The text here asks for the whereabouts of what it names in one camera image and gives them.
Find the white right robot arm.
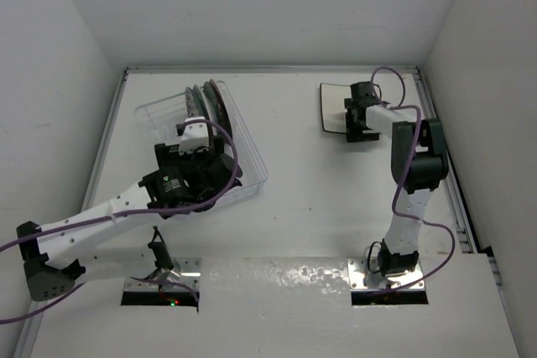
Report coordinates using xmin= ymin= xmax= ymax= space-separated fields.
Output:
xmin=344 ymin=81 xmax=449 ymax=277

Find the white square plate black rim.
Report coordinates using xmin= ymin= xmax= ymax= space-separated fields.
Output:
xmin=321 ymin=122 xmax=347 ymax=134

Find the clear plastic dish rack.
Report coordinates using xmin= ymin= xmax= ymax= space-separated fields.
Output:
xmin=135 ymin=83 xmax=267 ymax=219

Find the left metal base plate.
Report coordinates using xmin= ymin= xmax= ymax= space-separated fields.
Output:
xmin=123 ymin=257 xmax=201 ymax=293

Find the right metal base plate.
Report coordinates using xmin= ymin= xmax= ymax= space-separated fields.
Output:
xmin=347 ymin=257 xmax=425 ymax=293

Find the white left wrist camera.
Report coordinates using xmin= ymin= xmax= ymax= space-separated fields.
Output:
xmin=176 ymin=117 xmax=211 ymax=156

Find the metal base plate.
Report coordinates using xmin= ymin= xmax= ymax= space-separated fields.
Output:
xmin=347 ymin=257 xmax=425 ymax=293
xmin=123 ymin=257 xmax=201 ymax=293

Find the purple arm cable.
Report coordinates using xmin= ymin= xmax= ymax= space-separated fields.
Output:
xmin=0 ymin=119 xmax=239 ymax=325
xmin=368 ymin=66 xmax=458 ymax=294

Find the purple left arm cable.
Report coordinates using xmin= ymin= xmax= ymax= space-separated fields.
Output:
xmin=0 ymin=119 xmax=239 ymax=325

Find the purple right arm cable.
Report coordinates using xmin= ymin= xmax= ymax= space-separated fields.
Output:
xmin=368 ymin=66 xmax=458 ymax=294

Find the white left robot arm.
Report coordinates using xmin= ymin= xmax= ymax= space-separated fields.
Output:
xmin=17 ymin=144 xmax=242 ymax=302

